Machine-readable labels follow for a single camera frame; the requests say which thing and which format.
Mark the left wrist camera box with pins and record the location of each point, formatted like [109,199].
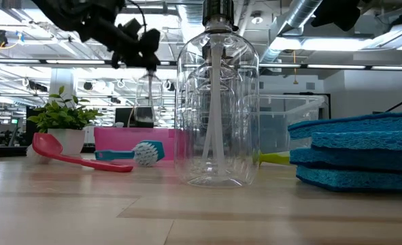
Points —
[130,28]

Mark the yellow ceiling pendant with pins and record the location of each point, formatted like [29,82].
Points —
[294,68]

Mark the red plastic spoon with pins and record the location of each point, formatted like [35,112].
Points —
[47,146]

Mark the blue dish brush white bristles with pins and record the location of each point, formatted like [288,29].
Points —
[146,153]

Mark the large clear plastic bin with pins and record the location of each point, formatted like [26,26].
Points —
[289,119]

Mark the green plant in white pot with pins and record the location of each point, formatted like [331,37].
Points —
[64,115]

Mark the lime green dish wand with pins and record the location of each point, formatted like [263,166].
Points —
[275,158]

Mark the silver ventilation duct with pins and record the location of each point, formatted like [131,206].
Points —
[299,17]

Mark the clear plastic pump bottle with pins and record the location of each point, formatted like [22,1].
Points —
[194,102]
[217,102]
[149,98]

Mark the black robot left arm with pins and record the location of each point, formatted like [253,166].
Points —
[61,10]

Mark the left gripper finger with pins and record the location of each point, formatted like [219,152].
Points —
[132,56]
[151,42]

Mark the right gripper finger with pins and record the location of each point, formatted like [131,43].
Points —
[336,12]

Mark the black computer monitor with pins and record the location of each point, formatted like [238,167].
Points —
[126,117]

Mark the pink plastic bin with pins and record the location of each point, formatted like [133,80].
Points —
[126,143]

